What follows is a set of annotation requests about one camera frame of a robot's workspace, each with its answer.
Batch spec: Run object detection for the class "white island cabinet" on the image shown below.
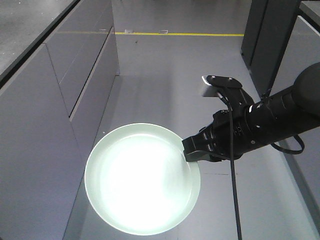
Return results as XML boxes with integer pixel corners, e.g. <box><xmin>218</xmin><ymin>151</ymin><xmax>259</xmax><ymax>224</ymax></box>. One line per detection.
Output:
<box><xmin>0</xmin><ymin>0</ymin><xmax>119</xmax><ymax>240</ymax></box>

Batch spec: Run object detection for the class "light green round plate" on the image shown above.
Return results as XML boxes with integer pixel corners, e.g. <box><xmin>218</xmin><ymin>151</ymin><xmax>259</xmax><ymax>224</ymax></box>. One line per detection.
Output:
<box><xmin>84</xmin><ymin>123</ymin><xmax>201</xmax><ymax>236</ymax></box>

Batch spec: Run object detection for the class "dark grey tall cabinet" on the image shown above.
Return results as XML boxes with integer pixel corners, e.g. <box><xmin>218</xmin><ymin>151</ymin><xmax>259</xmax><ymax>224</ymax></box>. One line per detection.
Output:
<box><xmin>241</xmin><ymin>0</ymin><xmax>301</xmax><ymax>95</ymax></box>

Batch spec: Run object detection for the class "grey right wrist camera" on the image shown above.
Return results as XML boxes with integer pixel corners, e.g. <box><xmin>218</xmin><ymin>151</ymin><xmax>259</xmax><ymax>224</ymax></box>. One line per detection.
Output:
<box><xmin>201</xmin><ymin>75</ymin><xmax>243</xmax><ymax>97</ymax></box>

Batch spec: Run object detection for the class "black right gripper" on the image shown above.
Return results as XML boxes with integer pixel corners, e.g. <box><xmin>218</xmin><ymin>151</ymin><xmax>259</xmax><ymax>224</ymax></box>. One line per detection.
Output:
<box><xmin>182</xmin><ymin>88</ymin><xmax>254</xmax><ymax>162</ymax></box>

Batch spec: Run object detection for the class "black right camera cable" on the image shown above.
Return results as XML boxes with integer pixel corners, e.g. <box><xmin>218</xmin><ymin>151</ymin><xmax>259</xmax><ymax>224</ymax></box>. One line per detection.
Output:
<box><xmin>216</xmin><ymin>91</ymin><xmax>243</xmax><ymax>240</ymax></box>

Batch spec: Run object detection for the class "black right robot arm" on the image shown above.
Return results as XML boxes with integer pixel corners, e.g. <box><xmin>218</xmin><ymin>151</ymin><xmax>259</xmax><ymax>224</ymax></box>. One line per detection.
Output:
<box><xmin>182</xmin><ymin>63</ymin><xmax>320</xmax><ymax>162</ymax></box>

